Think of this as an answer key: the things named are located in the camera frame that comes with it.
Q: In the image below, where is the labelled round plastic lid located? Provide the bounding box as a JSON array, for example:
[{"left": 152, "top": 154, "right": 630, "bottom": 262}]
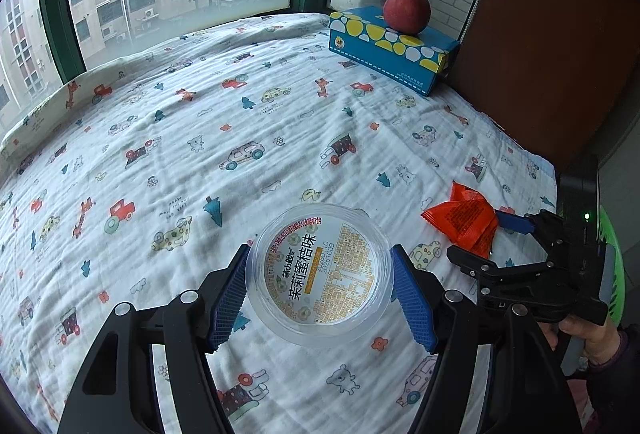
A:
[{"left": 245, "top": 203, "right": 394, "bottom": 348}]

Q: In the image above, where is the blue yellow tissue box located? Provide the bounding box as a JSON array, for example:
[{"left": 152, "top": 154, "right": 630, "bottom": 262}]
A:
[{"left": 329, "top": 6, "right": 460, "bottom": 97}]

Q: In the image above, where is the person's right hand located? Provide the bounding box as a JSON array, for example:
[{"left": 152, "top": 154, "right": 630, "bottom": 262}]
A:
[{"left": 538, "top": 316, "right": 620, "bottom": 366}]

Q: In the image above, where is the red apple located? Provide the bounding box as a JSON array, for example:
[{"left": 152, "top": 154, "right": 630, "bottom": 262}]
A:
[{"left": 383, "top": 0, "right": 431, "bottom": 35}]

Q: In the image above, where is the cartoon print white bedsheet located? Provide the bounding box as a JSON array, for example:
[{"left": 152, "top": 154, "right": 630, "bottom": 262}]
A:
[{"left": 1, "top": 14, "right": 556, "bottom": 433}]

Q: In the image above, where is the orange snack wrapper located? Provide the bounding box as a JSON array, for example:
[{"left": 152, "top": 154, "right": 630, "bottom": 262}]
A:
[{"left": 421, "top": 183, "right": 499, "bottom": 258}]

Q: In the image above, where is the brown wooden wardrobe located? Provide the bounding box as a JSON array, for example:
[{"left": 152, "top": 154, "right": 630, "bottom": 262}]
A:
[{"left": 449, "top": 0, "right": 639, "bottom": 171}]

